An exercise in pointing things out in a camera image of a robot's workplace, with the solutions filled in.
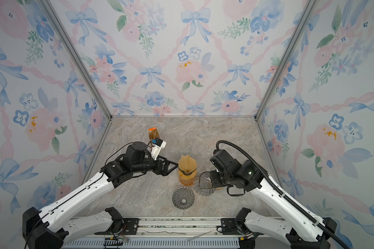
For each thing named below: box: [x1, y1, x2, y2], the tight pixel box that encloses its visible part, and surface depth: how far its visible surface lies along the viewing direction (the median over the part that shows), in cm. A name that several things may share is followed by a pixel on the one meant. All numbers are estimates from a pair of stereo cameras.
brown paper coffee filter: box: [178, 154, 197, 174], surface depth 82 cm
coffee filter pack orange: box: [148, 126, 161, 141], surface depth 102 cm
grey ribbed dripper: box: [171, 186, 195, 210], surface depth 80 cm
